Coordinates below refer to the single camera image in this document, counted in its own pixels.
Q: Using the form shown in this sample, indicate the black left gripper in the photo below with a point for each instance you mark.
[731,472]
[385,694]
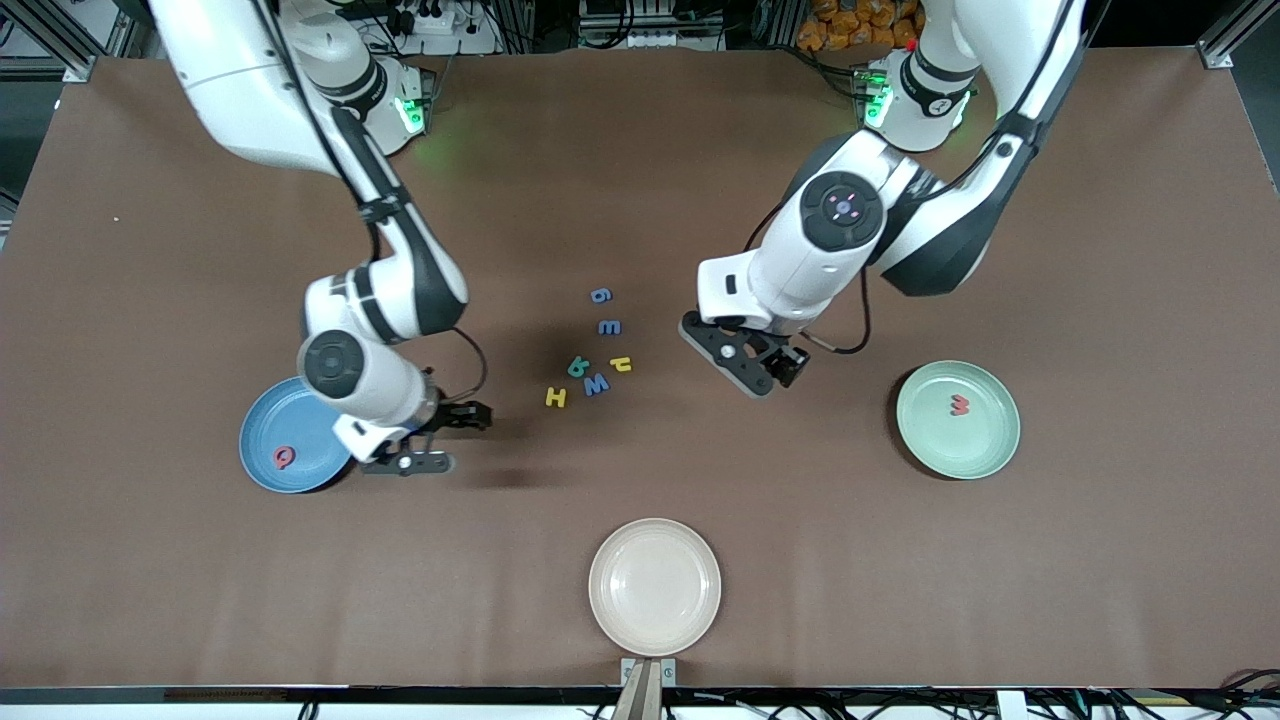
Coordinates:
[781,360]

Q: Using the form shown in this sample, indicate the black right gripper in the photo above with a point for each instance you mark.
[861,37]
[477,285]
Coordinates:
[451,415]

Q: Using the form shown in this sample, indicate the yellow foam letter H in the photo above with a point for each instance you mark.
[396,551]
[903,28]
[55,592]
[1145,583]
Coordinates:
[621,364]
[556,397]

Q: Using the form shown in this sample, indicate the blue foam letter E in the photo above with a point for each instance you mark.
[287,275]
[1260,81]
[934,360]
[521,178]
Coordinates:
[609,327]

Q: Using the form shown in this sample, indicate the red foam letter w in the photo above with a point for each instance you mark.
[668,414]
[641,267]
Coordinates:
[960,405]

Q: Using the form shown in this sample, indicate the red foam letter Q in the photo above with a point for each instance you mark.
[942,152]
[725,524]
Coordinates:
[285,457]

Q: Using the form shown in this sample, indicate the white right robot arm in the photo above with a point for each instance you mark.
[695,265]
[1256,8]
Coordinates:
[250,90]

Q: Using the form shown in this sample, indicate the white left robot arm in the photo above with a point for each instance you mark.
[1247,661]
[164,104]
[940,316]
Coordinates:
[830,260]

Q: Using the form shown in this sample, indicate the green plate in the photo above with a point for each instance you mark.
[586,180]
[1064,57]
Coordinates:
[950,445]

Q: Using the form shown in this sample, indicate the blue plate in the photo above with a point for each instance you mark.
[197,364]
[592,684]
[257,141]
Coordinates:
[265,435]

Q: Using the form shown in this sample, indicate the beige plate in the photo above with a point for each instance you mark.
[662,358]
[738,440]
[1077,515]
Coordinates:
[655,588]

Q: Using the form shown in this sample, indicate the teal foam letter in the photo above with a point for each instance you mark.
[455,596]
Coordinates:
[579,367]

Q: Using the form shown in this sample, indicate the blue foam letter M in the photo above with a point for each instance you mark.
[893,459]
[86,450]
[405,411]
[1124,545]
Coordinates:
[597,384]

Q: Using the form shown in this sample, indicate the brown table mat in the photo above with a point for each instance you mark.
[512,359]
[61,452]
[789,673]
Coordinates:
[800,560]

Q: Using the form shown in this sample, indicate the bag of orange items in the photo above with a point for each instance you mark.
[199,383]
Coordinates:
[850,25]

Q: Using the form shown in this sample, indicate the white power strip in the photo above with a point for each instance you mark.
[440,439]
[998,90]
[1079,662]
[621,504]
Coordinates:
[440,22]

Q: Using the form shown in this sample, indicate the black table edge rail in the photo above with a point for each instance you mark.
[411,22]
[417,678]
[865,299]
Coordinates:
[400,695]

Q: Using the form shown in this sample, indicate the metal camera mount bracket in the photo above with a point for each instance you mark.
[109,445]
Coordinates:
[648,690]

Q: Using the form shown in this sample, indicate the aluminium frame profile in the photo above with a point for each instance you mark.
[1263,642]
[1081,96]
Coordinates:
[78,68]
[1220,55]

